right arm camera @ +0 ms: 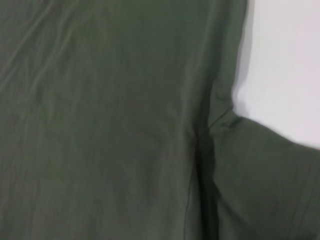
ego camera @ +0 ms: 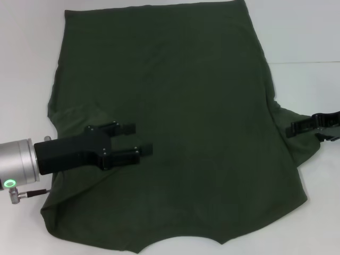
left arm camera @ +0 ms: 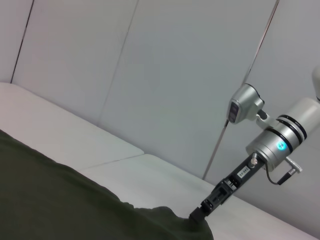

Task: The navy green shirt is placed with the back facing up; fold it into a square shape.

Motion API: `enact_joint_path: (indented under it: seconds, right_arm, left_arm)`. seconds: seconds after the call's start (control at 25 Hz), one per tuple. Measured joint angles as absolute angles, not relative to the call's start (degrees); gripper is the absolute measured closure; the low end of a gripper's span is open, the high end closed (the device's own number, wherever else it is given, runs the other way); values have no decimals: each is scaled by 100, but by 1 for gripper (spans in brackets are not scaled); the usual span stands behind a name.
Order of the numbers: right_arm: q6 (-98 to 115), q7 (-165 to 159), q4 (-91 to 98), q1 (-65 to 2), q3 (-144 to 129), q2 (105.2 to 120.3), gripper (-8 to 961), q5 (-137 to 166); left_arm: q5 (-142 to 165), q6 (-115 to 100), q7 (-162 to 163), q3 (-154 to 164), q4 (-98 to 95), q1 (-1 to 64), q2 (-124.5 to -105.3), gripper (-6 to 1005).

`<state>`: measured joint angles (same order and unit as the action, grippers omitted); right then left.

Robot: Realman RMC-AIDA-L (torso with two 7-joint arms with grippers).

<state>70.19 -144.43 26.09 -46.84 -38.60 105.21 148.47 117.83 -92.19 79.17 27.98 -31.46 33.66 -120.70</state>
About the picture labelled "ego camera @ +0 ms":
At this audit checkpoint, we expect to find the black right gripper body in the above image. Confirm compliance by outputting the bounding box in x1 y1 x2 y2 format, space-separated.
310 111 340 144

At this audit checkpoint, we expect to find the dark green shirt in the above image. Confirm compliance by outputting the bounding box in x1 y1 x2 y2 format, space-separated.
39 0 324 255

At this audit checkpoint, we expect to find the left wrist cable with connector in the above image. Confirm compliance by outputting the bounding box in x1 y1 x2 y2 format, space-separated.
9 185 51 205

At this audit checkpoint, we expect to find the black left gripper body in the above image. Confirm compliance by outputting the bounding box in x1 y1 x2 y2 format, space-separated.
33 124 114 176

